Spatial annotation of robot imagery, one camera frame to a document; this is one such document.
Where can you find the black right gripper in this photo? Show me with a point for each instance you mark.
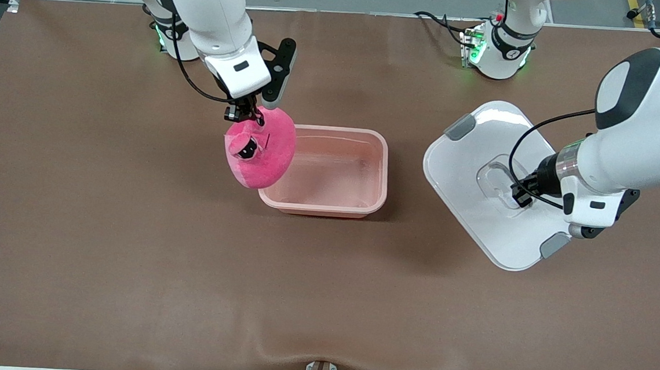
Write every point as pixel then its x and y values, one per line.
pixel 243 109

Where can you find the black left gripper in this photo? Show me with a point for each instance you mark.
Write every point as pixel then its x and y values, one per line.
pixel 544 173

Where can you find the pink plush toy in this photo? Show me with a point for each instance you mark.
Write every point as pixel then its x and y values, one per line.
pixel 268 157

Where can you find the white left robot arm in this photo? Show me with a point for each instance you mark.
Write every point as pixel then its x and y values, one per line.
pixel 634 148

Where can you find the brown table mat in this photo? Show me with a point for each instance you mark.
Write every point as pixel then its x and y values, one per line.
pixel 322 295

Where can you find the silver table edge rail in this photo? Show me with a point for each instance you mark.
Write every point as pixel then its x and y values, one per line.
pixel 342 12

